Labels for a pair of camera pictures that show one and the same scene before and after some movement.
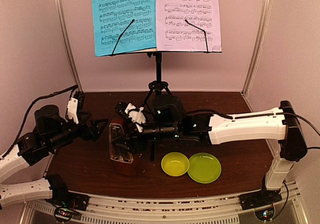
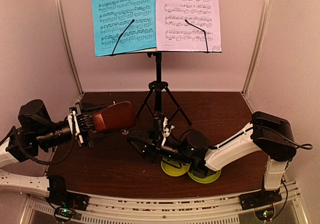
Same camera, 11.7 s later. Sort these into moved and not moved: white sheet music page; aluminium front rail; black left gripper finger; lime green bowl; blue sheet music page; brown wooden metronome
Moved: brown wooden metronome; black left gripper finger
Not moved: blue sheet music page; white sheet music page; aluminium front rail; lime green bowl
